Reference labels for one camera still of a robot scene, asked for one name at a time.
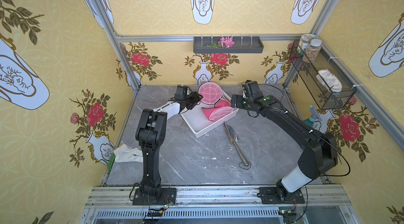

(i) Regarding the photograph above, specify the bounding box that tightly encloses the white lid jar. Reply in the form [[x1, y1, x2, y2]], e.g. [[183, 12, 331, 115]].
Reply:
[[296, 33, 318, 55]]

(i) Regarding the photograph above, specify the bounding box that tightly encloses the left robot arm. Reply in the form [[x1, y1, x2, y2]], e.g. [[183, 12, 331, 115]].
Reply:
[[135, 85, 203, 200]]

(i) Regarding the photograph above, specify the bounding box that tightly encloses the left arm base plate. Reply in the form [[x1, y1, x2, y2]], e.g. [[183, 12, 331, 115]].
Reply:
[[132, 187, 177, 206]]

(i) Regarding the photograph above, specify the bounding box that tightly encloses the black wire wall basket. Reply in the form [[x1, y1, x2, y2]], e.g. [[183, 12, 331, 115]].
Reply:
[[290, 41, 357, 110]]

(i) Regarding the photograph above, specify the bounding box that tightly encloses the beige cloth in basket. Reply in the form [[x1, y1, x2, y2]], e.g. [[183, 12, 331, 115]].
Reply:
[[316, 69, 343, 92]]

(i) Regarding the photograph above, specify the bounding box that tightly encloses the white crumpled cloth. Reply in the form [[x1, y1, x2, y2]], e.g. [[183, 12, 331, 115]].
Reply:
[[114, 144, 143, 163]]

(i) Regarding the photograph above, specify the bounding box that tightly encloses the pink mesh laundry bag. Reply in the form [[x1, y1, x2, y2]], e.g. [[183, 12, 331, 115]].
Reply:
[[202, 99, 234, 121]]

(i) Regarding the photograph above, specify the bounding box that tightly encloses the grey wall shelf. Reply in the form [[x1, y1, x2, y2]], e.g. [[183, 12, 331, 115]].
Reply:
[[193, 35, 264, 54]]

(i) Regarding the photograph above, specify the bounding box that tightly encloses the aluminium mounting rail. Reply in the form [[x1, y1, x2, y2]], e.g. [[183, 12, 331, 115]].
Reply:
[[85, 185, 351, 208]]

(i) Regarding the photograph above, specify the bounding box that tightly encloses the white plastic basket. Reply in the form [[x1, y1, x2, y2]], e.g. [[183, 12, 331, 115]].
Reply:
[[181, 83, 238, 138]]

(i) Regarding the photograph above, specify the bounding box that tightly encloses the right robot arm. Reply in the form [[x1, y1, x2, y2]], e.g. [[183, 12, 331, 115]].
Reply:
[[231, 80, 338, 200]]

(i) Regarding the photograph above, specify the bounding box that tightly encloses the teal spray bottle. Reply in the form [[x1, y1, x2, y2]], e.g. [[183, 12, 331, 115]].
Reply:
[[304, 105, 322, 130]]

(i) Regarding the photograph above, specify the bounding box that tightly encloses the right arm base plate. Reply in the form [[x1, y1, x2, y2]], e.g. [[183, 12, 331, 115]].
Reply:
[[257, 187, 306, 205]]

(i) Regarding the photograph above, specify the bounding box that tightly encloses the pink artificial flower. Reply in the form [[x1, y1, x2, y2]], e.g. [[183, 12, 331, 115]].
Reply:
[[219, 37, 235, 48]]

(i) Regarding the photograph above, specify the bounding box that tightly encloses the grain filled jar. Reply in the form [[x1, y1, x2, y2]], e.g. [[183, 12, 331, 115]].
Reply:
[[303, 39, 322, 63]]

